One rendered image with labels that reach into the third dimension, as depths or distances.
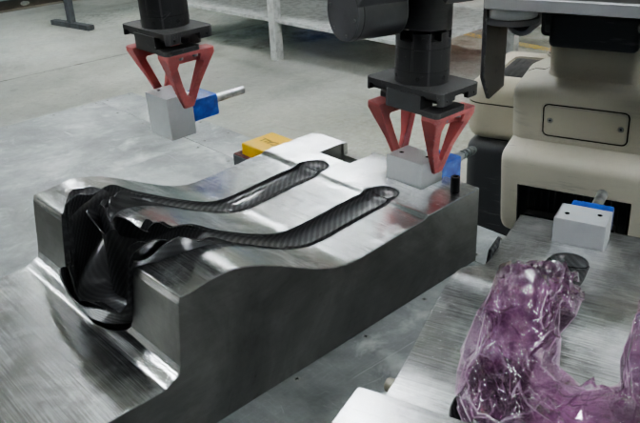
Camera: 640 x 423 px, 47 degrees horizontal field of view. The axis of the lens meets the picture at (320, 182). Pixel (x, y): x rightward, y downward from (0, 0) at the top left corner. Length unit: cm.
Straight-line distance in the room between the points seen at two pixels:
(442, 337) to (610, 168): 59
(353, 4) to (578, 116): 53
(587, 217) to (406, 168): 19
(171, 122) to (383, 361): 40
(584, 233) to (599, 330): 20
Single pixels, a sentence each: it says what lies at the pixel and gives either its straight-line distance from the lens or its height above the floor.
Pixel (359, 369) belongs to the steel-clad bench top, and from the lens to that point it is 68.
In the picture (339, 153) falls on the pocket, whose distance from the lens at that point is 92.
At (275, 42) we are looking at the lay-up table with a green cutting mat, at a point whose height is 12.
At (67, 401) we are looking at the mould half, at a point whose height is 86.
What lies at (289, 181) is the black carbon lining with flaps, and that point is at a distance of 84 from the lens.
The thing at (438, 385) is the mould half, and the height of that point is 87.
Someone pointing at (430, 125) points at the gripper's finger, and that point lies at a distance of 75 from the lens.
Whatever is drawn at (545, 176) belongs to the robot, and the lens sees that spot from 114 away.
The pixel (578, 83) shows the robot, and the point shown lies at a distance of 114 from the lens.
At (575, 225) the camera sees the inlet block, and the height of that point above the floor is 88.
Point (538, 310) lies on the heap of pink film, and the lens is 57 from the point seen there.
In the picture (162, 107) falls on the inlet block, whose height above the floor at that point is 95.
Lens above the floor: 123
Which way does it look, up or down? 25 degrees down
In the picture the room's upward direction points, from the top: 3 degrees counter-clockwise
